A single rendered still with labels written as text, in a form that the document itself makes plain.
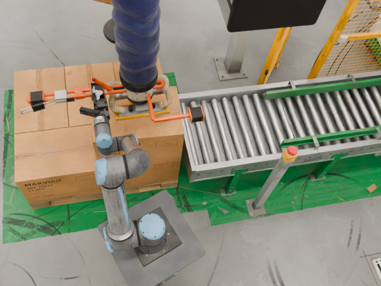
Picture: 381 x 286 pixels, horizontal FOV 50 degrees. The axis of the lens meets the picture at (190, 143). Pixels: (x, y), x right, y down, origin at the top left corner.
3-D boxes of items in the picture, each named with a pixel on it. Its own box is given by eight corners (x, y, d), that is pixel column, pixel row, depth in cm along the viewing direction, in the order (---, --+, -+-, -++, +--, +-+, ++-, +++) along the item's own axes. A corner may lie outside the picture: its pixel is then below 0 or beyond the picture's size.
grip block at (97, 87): (104, 87, 250) (103, 80, 245) (106, 100, 245) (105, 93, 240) (90, 88, 248) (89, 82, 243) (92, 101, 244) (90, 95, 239)
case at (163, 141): (173, 116, 323) (176, 85, 288) (180, 161, 304) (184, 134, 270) (96, 122, 314) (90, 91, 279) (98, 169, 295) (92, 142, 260)
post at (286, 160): (258, 202, 352) (293, 147, 266) (260, 210, 349) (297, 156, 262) (250, 204, 351) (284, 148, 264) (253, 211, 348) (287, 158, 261)
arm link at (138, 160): (152, 152, 183) (134, 130, 247) (124, 157, 180) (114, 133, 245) (156, 176, 185) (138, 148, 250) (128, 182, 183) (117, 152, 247)
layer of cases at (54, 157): (157, 85, 387) (159, 57, 352) (177, 179, 340) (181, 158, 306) (26, 100, 365) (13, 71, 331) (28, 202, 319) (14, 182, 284)
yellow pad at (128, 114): (166, 100, 261) (167, 96, 257) (170, 113, 256) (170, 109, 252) (113, 108, 255) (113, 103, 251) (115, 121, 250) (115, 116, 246)
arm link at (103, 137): (97, 150, 231) (94, 142, 222) (94, 131, 236) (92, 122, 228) (113, 148, 233) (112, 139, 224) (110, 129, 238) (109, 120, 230)
